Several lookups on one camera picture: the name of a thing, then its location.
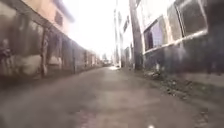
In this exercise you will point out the row of buildings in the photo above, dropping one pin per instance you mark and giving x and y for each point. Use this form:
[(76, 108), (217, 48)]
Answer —
[(126, 41)]

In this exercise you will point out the utility pole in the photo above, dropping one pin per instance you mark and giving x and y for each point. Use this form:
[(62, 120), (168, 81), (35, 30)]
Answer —
[(136, 40)]

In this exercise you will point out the grey alley road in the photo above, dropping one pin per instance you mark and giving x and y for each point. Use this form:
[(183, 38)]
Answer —
[(110, 100)]

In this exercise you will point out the building with barred windows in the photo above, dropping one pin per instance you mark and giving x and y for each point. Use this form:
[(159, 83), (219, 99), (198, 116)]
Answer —
[(186, 50)]

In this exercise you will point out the rubble and dirt strip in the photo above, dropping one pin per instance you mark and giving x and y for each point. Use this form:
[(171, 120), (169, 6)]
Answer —
[(186, 88)]

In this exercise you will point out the orange building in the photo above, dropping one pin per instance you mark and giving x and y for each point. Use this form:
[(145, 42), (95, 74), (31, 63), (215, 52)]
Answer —
[(46, 11)]

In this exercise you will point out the stained weathered wall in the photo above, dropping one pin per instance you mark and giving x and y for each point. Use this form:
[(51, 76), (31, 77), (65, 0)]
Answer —
[(26, 50)]

